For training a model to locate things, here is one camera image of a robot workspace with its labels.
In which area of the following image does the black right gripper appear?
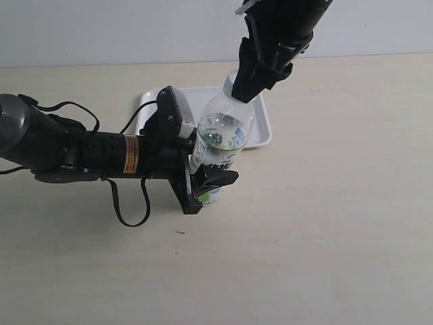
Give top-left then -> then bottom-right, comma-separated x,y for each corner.
231,32 -> 313,103

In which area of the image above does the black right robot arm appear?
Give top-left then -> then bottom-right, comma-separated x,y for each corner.
231,0 -> 332,103

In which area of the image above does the clear plastic drink bottle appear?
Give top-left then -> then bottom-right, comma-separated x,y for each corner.
188,68 -> 255,206

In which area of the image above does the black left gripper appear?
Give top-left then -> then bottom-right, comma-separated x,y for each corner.
140,114 -> 239,215

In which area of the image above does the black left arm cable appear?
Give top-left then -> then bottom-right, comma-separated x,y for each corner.
101,175 -> 152,228

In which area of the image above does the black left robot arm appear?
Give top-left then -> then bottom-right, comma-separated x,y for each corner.
1,86 -> 239,215

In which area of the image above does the white plastic tray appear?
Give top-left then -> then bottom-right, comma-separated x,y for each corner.
135,87 -> 272,149

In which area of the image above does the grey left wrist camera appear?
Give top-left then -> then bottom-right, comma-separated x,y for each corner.
156,85 -> 196,141

